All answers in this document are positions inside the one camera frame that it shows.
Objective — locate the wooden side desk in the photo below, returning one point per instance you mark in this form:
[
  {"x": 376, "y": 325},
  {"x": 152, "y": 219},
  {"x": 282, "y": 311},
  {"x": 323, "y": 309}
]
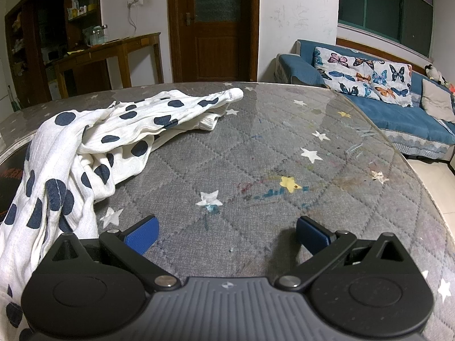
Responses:
[{"x": 117, "y": 44}]

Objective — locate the white polka dot garment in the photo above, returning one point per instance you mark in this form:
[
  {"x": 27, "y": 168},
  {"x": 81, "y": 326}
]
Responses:
[{"x": 89, "y": 142}]

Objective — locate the black and white plush toy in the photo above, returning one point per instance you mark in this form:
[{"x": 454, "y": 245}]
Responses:
[{"x": 434, "y": 73}]

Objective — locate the blue sofa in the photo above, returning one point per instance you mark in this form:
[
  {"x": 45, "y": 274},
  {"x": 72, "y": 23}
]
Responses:
[{"x": 391, "y": 117}]

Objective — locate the brown wooden door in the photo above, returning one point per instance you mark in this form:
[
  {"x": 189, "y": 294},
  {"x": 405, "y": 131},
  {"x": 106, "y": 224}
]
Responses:
[{"x": 213, "y": 49}]

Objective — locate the butterfly print pillow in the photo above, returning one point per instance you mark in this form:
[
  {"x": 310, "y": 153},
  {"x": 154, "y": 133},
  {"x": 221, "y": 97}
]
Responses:
[
  {"x": 341, "y": 69},
  {"x": 394, "y": 83}
]

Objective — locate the dark wooden shelf cabinet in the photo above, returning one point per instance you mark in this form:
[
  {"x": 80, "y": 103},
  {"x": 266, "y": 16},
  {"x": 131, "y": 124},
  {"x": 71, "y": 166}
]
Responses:
[{"x": 32, "y": 42}]

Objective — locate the grey star quilted tablecloth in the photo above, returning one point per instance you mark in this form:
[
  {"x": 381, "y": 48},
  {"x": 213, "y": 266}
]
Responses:
[{"x": 248, "y": 156}]

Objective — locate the beige pillow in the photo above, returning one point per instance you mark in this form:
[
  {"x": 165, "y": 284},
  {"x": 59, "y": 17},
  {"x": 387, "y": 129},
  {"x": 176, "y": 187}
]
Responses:
[{"x": 437, "y": 99}]

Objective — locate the white wall outlet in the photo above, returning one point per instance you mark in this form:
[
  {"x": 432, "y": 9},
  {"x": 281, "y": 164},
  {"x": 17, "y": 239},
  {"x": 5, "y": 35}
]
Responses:
[{"x": 135, "y": 2}]

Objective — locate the green framed window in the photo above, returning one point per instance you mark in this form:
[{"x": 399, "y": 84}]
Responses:
[{"x": 384, "y": 3}]

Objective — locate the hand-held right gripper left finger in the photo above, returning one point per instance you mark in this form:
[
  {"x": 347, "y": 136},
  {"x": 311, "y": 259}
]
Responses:
[{"x": 141, "y": 235}]

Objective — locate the yellow paper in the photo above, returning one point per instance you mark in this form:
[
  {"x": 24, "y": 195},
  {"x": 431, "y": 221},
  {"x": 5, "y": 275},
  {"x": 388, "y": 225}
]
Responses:
[{"x": 73, "y": 53}]

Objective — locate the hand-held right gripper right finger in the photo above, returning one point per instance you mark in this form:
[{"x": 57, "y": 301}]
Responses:
[{"x": 312, "y": 236}]

